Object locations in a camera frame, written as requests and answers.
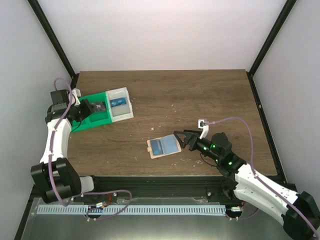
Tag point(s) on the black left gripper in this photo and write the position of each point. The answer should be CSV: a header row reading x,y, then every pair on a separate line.
x,y
87,108

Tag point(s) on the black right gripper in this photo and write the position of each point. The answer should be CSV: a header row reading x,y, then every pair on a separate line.
x,y
189,136

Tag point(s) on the dark card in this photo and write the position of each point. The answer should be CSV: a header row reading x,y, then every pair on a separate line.
x,y
98,106

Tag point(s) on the blue vip card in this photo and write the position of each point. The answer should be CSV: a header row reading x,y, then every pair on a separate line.
x,y
156,147

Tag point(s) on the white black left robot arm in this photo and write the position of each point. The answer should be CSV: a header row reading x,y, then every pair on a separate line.
x,y
55,174

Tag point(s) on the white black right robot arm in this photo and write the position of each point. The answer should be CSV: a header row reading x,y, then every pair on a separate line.
x,y
298,213

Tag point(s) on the blue credit card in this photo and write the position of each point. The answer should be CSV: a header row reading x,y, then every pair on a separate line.
x,y
118,102

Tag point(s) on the green plastic bin middle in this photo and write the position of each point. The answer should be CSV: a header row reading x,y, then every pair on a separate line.
x,y
96,119

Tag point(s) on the white plastic bin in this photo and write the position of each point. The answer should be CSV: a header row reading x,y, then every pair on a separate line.
x,y
122,112

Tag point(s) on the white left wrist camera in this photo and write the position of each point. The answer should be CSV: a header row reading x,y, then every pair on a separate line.
x,y
76,94

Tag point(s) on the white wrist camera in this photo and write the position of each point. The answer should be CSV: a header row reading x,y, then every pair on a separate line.
x,y
76,94
203,125

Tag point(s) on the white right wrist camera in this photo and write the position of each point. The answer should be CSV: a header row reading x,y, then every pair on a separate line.
x,y
203,125

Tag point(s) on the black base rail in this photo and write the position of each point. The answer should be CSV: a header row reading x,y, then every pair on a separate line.
x,y
209,188

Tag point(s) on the black frame post left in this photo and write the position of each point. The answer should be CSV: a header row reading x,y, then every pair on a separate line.
x,y
44,22

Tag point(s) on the black frame post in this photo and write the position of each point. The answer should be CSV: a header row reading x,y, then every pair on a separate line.
x,y
279,22
44,22

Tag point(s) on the metal base plate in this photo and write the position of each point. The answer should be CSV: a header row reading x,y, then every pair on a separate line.
x,y
252,225

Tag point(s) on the light blue slotted cable duct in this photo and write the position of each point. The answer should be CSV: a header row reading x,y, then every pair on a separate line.
x,y
188,210

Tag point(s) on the black frame post right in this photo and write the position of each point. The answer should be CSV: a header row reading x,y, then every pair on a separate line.
x,y
279,22

